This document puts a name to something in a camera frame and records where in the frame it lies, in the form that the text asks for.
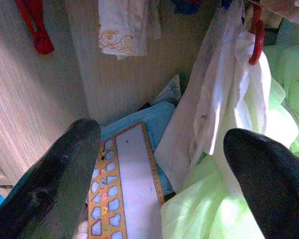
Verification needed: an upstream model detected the white cloth with gold swirls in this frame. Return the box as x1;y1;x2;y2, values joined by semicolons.
98;0;162;60

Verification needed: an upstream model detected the light green cloth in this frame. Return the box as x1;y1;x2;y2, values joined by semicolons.
160;18;299;239

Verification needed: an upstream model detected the plain white hanging cloth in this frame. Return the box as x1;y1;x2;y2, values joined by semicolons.
154;4;267;192

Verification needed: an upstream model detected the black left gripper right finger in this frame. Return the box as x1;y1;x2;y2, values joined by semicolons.
223;128;299;239

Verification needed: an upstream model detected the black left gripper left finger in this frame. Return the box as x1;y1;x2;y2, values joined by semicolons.
0;119;102;239

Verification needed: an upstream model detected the orange shape stencil board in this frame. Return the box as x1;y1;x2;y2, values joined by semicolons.
88;121;165;239

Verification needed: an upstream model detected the red hanging strap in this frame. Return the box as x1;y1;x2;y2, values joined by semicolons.
16;0;55;55

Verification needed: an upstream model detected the dark blue cloth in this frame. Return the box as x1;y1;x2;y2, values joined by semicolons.
171;0;202;14

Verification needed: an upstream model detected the light wooden cabinet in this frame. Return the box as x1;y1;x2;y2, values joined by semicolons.
0;0;210;190

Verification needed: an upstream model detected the light blue cloth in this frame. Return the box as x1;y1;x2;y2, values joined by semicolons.
101;102;176;197

